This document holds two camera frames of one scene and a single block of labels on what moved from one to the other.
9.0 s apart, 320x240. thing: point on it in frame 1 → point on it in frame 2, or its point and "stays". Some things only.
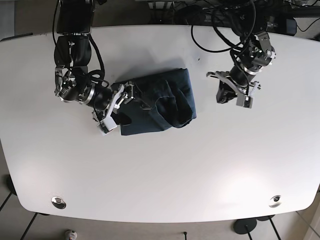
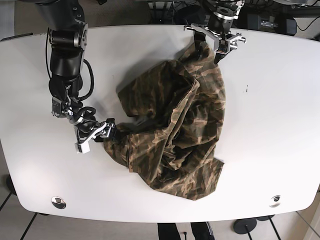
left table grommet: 58,202 stays
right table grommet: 275,201 stays
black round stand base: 244,226 stays
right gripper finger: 225,93 → 199,38
